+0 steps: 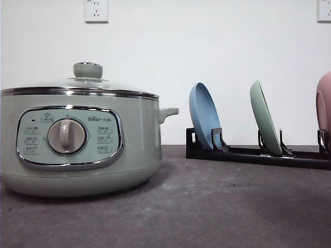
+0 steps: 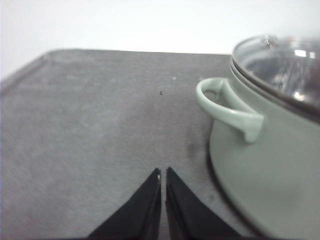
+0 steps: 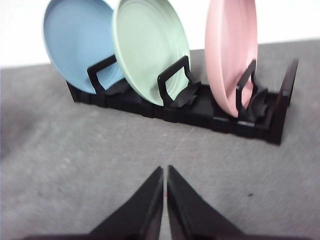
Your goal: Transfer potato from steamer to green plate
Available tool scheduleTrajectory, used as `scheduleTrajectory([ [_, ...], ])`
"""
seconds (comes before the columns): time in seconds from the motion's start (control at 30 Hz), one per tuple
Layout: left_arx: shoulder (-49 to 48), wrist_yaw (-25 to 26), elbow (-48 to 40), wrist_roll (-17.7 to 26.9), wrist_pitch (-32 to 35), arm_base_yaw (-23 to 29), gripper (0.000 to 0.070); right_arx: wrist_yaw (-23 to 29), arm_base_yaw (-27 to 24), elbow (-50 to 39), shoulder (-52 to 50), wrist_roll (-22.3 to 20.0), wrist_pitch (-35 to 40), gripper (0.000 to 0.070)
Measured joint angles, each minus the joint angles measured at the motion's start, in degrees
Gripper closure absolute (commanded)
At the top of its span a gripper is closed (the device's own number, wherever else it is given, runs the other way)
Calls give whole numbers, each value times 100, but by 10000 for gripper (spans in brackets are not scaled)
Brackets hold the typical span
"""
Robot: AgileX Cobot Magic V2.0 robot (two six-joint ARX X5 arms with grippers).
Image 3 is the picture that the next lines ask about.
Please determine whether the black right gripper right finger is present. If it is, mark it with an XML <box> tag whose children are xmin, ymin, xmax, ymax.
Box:
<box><xmin>167</xmin><ymin>165</ymin><xmax>249</xmax><ymax>240</ymax></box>

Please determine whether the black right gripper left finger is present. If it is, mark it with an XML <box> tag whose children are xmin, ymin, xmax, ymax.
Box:
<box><xmin>85</xmin><ymin>166</ymin><xmax>164</xmax><ymax>240</ymax></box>

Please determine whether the green plate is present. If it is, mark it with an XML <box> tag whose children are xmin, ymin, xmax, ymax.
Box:
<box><xmin>112</xmin><ymin>0</ymin><xmax>190</xmax><ymax>106</ymax></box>

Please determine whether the black plate rack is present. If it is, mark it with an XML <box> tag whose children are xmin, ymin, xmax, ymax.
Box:
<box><xmin>67</xmin><ymin>55</ymin><xmax>299</xmax><ymax>145</ymax></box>

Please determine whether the blue plate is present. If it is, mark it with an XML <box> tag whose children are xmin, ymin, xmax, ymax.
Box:
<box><xmin>43</xmin><ymin>0</ymin><xmax>124</xmax><ymax>94</ymax></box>

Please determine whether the pink plate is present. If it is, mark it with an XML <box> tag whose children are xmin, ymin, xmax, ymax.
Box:
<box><xmin>205</xmin><ymin>0</ymin><xmax>258</xmax><ymax>118</ymax></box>

